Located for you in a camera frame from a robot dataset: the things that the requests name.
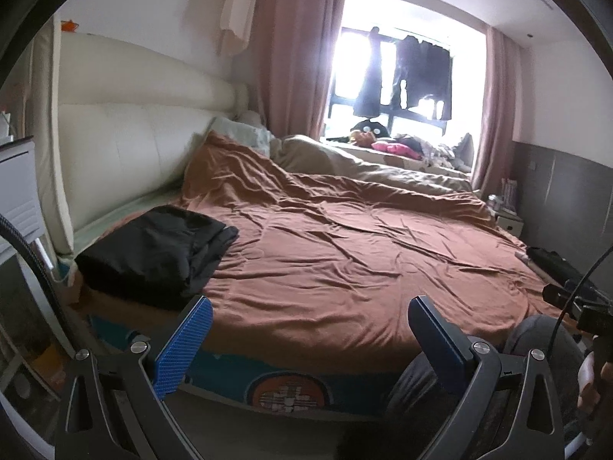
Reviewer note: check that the blue patterned bed sheet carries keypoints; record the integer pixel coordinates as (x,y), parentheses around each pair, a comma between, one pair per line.
(268,383)

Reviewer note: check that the cream padded headboard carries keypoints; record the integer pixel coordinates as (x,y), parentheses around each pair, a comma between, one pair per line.
(112,122)

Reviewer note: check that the white bedside table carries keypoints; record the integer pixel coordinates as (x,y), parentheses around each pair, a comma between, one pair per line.
(19,202)

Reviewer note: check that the person's right hand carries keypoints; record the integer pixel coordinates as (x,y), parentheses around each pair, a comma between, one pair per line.
(589,396)

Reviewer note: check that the black garment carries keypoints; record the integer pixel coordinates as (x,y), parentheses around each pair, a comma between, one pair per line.
(160,258)

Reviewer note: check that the hanging dark clothes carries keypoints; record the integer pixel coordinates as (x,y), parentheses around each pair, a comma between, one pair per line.
(422,72)

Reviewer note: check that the pink curtain right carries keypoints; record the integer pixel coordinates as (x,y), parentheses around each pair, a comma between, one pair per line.
(500,112)

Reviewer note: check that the rust orange bed blanket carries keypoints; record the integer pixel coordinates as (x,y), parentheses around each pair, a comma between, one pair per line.
(324,267)

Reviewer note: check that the pink curtain left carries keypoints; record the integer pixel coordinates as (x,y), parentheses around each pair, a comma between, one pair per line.
(293,47)

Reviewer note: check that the person's grey trouser leg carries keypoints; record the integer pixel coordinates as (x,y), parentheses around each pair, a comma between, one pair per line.
(419,405)

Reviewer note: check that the pink curtain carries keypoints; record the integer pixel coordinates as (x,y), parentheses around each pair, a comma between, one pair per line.
(293,47)
(500,112)

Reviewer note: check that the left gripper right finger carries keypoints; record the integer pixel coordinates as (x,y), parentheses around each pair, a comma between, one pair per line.
(474,370)

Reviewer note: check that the white air conditioner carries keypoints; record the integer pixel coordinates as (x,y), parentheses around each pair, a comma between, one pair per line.
(235,26)

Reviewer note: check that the beige duvet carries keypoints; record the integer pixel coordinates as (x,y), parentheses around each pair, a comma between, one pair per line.
(300,154)

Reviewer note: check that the pale green pillow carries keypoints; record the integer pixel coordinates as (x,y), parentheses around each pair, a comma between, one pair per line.
(246,130)

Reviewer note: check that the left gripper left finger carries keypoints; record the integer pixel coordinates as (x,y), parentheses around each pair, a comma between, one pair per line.
(113,405)

